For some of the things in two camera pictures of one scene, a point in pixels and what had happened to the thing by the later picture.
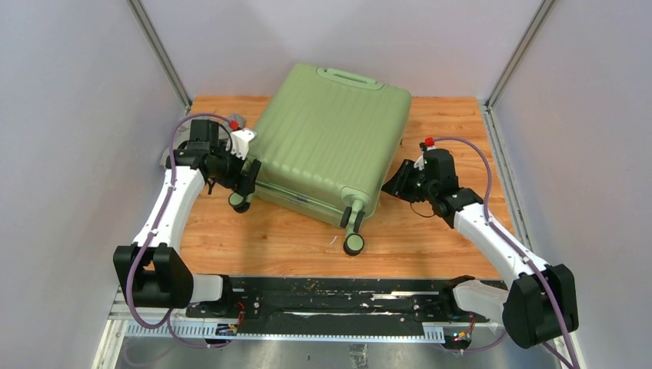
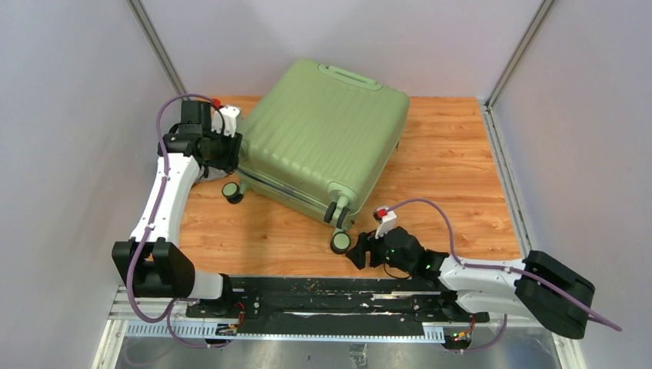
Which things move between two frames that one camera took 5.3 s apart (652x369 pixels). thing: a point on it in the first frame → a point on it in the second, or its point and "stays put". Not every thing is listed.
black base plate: [325, 304] stays put
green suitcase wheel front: [352, 219] → [340, 243]
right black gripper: [397, 186] → [357, 254]
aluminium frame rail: [124, 324] stays put
